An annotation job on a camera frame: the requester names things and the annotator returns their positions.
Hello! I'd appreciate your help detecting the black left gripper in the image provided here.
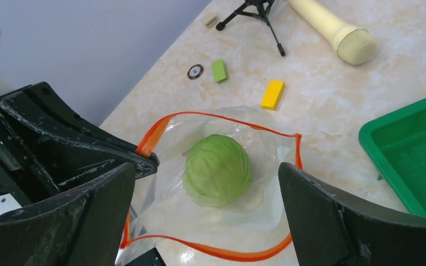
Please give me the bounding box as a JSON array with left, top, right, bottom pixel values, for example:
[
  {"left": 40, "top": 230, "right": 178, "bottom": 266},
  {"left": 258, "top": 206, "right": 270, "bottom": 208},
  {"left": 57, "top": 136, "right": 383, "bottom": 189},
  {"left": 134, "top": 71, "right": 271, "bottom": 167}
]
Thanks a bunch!
[{"left": 0, "top": 82, "right": 159, "bottom": 204}]

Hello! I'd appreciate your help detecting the green plastic tray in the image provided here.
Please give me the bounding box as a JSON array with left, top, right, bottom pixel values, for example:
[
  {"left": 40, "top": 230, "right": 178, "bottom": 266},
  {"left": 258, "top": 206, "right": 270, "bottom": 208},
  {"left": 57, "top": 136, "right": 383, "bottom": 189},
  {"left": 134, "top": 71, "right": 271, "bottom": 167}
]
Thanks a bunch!
[{"left": 358, "top": 98, "right": 426, "bottom": 217}]

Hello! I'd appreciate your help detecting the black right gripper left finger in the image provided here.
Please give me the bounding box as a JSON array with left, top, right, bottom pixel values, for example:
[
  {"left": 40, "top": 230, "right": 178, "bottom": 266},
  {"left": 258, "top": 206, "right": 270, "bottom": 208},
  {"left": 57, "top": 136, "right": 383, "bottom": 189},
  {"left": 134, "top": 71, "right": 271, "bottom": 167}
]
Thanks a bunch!
[{"left": 0, "top": 163, "right": 135, "bottom": 265}]

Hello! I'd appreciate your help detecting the light green block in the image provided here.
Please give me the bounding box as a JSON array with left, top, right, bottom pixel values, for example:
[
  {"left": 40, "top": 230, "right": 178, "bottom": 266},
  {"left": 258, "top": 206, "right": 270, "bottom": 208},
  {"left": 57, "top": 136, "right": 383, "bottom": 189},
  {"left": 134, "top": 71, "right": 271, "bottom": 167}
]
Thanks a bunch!
[{"left": 211, "top": 59, "right": 228, "bottom": 83}]

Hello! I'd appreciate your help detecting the clear zip bag orange zipper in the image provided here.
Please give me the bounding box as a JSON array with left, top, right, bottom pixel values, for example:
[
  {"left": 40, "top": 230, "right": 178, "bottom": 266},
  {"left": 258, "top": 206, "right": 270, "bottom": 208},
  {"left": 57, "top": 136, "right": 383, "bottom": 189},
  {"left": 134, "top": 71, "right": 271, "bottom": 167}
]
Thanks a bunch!
[{"left": 115, "top": 106, "right": 301, "bottom": 265}]

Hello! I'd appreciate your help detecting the cream toy microphone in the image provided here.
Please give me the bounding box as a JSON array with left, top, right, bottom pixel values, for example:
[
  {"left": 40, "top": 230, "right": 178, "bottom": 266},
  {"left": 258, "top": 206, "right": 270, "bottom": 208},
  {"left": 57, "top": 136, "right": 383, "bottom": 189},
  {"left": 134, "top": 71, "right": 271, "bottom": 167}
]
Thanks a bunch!
[{"left": 288, "top": 0, "right": 377, "bottom": 65}]

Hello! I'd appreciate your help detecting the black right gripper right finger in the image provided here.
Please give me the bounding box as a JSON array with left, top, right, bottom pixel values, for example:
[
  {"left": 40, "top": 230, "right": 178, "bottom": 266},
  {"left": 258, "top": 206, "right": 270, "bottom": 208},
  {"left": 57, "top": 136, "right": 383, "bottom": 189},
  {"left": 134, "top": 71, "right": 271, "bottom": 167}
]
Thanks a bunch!
[{"left": 278, "top": 162, "right": 426, "bottom": 265}]

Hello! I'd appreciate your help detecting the green cabbage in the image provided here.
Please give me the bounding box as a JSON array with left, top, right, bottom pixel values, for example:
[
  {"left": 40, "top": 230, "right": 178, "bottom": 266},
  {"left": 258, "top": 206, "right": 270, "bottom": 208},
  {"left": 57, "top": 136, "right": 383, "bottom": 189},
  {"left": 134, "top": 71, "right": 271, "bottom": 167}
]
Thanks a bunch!
[{"left": 182, "top": 134, "right": 252, "bottom": 208}]

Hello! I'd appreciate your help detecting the small wooden block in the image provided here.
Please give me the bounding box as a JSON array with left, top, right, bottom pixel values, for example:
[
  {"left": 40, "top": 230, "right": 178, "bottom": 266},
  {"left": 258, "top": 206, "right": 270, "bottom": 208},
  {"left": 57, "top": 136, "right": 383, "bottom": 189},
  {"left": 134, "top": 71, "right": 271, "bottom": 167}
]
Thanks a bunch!
[{"left": 204, "top": 16, "right": 218, "bottom": 28}]

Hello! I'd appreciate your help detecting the small round ring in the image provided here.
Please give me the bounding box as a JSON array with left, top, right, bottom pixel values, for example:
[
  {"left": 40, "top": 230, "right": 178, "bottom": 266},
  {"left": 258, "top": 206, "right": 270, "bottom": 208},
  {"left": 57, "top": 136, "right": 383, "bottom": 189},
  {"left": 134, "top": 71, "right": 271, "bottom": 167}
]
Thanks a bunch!
[{"left": 187, "top": 64, "right": 205, "bottom": 80}]

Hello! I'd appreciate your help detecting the purple microphone on tripod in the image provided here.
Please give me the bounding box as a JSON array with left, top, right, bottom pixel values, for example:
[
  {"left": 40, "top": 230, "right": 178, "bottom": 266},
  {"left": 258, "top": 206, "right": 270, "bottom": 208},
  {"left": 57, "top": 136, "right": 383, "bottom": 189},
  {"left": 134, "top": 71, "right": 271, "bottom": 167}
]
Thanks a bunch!
[{"left": 215, "top": 0, "right": 286, "bottom": 57}]

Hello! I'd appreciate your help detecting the yellow block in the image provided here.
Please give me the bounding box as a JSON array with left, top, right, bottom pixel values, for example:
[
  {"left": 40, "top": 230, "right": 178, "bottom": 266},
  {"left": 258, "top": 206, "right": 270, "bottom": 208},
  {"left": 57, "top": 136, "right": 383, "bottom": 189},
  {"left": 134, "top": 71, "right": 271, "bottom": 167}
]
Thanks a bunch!
[{"left": 260, "top": 80, "right": 285, "bottom": 111}]

